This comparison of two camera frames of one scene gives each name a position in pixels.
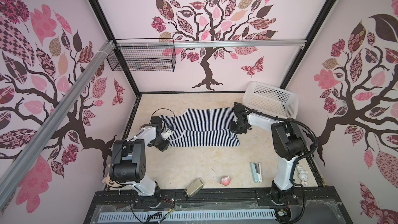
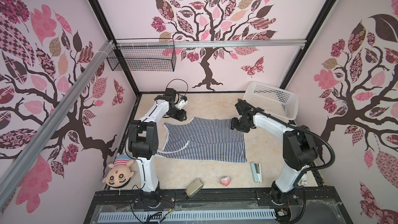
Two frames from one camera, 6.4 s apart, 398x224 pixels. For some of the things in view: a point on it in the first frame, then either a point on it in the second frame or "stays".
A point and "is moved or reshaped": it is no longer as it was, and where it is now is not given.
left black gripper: x=163 y=147 → x=180 y=116
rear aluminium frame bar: x=212 y=43 stays
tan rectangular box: x=194 y=189 stays
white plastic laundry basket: x=270 y=99 stays
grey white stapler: x=257 y=171 stays
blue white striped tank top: x=202 y=127 is moved or reshaped
